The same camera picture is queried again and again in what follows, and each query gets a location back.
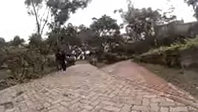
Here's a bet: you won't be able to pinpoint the round-crowned tree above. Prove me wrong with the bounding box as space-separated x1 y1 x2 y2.
88 12 125 56

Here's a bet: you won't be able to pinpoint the person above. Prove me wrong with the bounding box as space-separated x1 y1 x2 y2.
53 48 69 73

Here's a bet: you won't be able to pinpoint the reddish brick path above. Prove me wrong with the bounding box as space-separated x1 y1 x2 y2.
0 53 198 112

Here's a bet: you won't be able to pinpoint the spreading tree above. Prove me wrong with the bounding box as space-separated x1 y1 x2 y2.
115 0 179 49

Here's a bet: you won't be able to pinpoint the tall thin-trunked tree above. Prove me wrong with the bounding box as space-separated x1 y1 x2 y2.
22 0 101 65

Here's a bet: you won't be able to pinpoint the row of green bushes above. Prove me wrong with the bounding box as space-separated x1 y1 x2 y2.
131 34 198 71

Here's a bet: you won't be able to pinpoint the leafy bushes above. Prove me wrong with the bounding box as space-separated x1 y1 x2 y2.
0 40 58 84

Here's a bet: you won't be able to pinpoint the grey building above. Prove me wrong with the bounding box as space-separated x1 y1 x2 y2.
154 17 198 43

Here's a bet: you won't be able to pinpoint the grey wall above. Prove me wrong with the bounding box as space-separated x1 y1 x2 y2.
178 47 198 70

